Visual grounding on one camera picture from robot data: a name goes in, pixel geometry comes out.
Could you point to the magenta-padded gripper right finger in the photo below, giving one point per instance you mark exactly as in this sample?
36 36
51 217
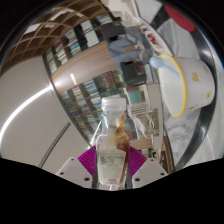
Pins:
150 170

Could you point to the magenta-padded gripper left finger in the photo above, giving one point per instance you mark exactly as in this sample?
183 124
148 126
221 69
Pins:
73 169

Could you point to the clear plastic drink bottle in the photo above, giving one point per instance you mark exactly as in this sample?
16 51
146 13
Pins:
111 156

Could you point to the white sloped building model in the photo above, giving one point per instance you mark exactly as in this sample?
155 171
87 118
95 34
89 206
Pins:
143 118

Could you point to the straight ceiling light strip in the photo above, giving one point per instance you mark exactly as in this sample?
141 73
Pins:
23 108

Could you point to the dark grey cube building model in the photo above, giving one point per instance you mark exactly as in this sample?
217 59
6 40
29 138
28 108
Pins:
131 71

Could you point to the light blue spoon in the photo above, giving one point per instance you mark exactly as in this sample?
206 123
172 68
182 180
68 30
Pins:
158 62

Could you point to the narrow dark bookshelf unit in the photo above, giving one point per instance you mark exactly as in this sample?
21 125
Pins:
71 41

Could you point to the wooden cubby shelf unit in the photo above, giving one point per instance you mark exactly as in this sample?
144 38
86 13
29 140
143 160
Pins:
36 36

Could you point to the flat round red coaster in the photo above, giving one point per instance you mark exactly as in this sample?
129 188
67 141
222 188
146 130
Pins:
180 17

